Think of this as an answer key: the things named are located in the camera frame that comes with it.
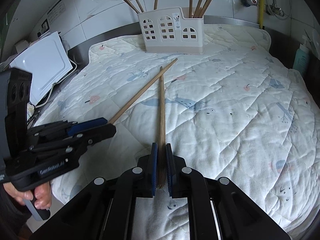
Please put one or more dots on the white microwave oven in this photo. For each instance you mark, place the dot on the white microwave oven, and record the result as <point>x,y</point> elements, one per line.
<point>47,61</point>

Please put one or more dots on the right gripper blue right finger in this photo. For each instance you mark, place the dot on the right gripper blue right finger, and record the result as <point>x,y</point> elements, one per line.
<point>174,170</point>

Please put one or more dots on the water valve red knob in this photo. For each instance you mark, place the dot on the water valve red knob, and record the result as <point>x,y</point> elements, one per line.
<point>248,3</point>

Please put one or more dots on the wall power socket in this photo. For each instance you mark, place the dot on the wall power socket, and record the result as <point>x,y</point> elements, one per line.
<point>44,26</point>

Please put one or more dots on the white plastic utensil holder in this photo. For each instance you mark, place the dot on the white plastic utensil holder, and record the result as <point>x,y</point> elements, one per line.
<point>170,30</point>

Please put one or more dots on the white quilted mat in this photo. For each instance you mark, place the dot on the white quilted mat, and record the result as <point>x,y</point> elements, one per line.
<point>233,111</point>

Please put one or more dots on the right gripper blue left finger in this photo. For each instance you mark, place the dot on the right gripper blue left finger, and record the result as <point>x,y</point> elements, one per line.
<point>147,183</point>

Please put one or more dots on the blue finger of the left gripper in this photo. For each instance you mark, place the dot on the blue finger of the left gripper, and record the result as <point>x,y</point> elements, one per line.
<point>94,135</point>
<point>83,126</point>

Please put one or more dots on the teal spray bottle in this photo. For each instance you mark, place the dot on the teal spray bottle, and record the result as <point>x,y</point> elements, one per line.
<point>301,59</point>

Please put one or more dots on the person's left hand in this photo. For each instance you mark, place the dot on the person's left hand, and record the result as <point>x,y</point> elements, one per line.
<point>42,195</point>

